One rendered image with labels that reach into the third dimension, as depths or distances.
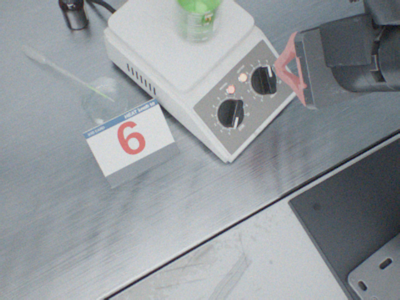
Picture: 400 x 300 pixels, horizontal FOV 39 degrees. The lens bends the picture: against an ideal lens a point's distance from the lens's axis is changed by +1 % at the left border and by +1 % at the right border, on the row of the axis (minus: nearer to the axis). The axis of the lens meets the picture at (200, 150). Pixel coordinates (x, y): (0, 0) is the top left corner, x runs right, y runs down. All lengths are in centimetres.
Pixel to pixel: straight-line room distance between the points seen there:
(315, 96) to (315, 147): 20
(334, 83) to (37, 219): 36
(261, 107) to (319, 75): 17
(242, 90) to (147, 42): 12
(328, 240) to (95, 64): 35
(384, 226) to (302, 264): 10
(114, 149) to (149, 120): 5
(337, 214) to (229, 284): 14
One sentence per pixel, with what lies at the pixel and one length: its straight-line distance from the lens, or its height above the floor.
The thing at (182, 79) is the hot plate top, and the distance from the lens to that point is 59.
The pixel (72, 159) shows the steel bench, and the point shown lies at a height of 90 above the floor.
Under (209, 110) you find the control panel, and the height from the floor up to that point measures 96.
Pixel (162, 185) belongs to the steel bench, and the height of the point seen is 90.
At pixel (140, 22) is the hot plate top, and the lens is 62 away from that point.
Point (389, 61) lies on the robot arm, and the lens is 43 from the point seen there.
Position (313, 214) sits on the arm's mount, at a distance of 64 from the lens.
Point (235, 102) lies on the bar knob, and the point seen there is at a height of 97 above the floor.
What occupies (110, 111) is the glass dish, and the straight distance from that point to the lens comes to 67.
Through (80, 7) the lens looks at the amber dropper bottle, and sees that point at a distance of 69.
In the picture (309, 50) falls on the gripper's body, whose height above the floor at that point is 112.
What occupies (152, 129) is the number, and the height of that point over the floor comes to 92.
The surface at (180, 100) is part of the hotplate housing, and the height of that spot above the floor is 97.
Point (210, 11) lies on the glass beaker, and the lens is 54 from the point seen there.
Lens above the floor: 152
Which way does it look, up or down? 73 degrees down
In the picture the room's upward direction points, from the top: 9 degrees clockwise
